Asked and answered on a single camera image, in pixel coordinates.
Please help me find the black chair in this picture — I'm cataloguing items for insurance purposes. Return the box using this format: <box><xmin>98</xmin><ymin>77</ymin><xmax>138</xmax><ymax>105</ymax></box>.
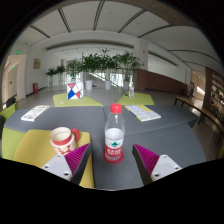
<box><xmin>5</xmin><ymin>95</ymin><xmax>17</xmax><ymax>109</ymax></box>

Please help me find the red blue white cube box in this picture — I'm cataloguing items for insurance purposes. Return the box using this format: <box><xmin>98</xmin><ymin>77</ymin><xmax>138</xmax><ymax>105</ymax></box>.
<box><xmin>66</xmin><ymin>81</ymin><xmax>85</xmax><ymax>101</ymax></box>

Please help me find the wooden shelf unit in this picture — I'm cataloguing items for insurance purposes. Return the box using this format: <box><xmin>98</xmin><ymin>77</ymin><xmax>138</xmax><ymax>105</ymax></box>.
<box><xmin>202</xmin><ymin>67</ymin><xmax>224</xmax><ymax>125</ymax></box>

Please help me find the open magazine with yellow stripe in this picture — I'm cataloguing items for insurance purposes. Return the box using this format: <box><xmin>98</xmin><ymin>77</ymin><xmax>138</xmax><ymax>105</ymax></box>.
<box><xmin>124</xmin><ymin>104</ymin><xmax>163</xmax><ymax>123</ymax></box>

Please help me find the red and white mug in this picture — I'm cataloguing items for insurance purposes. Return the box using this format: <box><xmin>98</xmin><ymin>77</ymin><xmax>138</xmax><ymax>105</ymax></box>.
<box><xmin>49</xmin><ymin>126</ymin><xmax>81</xmax><ymax>156</ymax></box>

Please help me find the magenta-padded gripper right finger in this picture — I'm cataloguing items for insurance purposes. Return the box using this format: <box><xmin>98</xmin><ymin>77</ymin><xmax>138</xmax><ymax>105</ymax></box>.
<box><xmin>131</xmin><ymin>143</ymin><xmax>184</xmax><ymax>187</ymax></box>

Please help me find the white printed magazine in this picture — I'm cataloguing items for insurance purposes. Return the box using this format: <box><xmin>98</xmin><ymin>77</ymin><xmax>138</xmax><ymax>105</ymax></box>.
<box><xmin>20</xmin><ymin>104</ymin><xmax>51</xmax><ymax>122</ymax></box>

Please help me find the person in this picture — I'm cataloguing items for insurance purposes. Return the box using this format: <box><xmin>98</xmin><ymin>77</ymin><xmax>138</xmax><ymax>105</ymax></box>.
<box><xmin>187</xmin><ymin>81</ymin><xmax>196</xmax><ymax>100</ymax></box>

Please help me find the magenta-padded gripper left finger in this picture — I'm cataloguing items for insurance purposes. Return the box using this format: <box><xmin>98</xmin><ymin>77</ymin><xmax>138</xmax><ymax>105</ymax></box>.
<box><xmin>40</xmin><ymin>142</ymin><xmax>93</xmax><ymax>186</ymax></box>

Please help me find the framed wall picture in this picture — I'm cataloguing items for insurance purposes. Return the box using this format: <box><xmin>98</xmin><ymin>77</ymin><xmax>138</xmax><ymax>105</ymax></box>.
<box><xmin>32</xmin><ymin>58</ymin><xmax>42</xmax><ymax>70</ymax></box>

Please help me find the small clear drink bottle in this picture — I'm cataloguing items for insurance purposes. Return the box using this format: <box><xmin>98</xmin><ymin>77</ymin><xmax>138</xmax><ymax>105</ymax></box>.
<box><xmin>128</xmin><ymin>81</ymin><xmax>136</xmax><ymax>99</ymax></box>

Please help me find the clear red-capped water bottle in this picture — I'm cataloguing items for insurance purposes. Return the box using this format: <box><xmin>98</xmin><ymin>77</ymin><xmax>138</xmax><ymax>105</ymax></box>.
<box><xmin>102</xmin><ymin>103</ymin><xmax>127</xmax><ymax>164</ymax></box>

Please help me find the group of potted green plants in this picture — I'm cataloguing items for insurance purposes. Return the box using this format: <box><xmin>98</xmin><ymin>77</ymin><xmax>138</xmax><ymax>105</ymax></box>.
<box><xmin>45</xmin><ymin>48</ymin><xmax>141</xmax><ymax>91</ymax></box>

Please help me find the long wooden bench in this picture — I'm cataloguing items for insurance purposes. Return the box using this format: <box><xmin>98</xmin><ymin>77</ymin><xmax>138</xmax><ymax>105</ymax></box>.
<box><xmin>174</xmin><ymin>95</ymin><xmax>224</xmax><ymax>135</ymax></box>

